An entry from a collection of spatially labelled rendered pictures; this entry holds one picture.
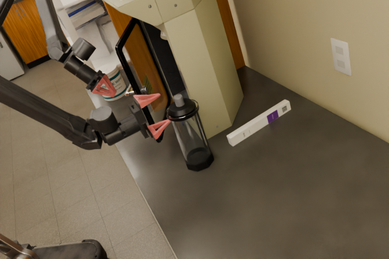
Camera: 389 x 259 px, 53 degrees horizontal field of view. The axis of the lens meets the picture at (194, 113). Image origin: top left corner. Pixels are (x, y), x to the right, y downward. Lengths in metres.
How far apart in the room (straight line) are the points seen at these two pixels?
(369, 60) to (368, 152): 0.27
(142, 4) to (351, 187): 0.79
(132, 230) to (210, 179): 1.43
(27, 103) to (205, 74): 0.57
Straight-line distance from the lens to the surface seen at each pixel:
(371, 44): 1.19
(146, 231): 2.60
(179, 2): 1.25
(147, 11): 1.22
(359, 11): 1.18
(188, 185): 1.30
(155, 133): 1.21
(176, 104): 1.23
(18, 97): 1.14
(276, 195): 1.18
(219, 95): 1.41
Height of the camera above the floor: 1.79
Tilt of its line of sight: 31 degrees down
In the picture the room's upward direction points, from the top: 21 degrees counter-clockwise
